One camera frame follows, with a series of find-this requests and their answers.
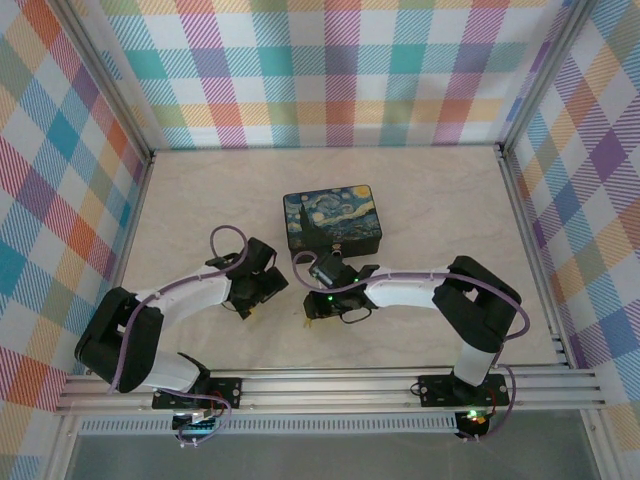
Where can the controller board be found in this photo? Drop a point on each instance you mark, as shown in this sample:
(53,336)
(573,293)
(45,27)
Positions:
(472,420)
(197,422)

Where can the aluminium rail beam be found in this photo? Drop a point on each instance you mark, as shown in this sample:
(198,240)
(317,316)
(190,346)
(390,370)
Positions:
(325,390)

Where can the aluminium frame leg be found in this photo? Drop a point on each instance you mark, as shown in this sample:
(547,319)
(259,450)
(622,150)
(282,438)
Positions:
(64,447)
(596,445)

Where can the aluminium side rail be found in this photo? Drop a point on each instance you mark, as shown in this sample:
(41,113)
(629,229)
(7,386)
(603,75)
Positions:
(537,250)

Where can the right controller board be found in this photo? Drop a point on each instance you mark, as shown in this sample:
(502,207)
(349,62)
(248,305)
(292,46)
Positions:
(472,420)

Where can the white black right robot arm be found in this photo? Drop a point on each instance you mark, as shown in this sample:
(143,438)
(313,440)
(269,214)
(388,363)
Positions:
(400,292)

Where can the aluminium frame post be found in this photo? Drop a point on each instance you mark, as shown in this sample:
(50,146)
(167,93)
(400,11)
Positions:
(107,75)
(547,75)

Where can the left controller board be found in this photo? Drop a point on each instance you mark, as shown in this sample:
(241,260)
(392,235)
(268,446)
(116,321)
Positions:
(197,422)

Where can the small silver padlock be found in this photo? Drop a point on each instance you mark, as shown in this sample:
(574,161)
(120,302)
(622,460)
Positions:
(336,249)

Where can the black box with painting lid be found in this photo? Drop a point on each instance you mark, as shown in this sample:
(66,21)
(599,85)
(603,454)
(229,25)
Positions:
(332,217)

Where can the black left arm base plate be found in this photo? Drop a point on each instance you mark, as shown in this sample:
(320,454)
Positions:
(227,392)

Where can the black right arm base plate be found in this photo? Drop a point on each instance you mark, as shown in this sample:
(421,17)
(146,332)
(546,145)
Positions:
(437,390)

